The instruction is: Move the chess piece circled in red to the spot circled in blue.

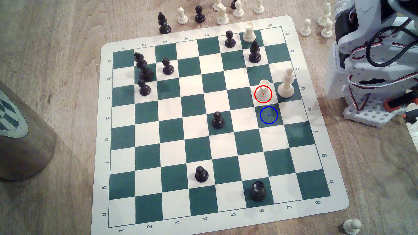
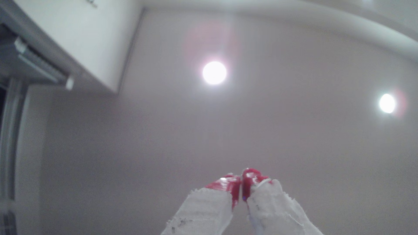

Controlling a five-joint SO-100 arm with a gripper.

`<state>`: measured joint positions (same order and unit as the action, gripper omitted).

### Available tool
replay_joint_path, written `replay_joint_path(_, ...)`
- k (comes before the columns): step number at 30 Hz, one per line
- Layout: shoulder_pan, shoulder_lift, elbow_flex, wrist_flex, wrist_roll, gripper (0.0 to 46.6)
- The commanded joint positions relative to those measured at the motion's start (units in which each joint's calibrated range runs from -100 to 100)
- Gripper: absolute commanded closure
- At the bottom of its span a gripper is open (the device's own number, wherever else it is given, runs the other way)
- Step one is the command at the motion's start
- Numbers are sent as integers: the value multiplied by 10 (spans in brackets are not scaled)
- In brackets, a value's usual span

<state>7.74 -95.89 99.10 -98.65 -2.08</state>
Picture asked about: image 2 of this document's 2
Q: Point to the grey window frame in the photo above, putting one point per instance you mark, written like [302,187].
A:
[11,147]

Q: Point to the round ceiling light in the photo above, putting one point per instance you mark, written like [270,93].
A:
[387,103]
[214,72]

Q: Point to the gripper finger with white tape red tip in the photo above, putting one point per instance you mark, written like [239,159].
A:
[204,209]
[274,209]

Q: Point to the white wall air conditioner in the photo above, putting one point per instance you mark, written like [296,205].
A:
[81,36]

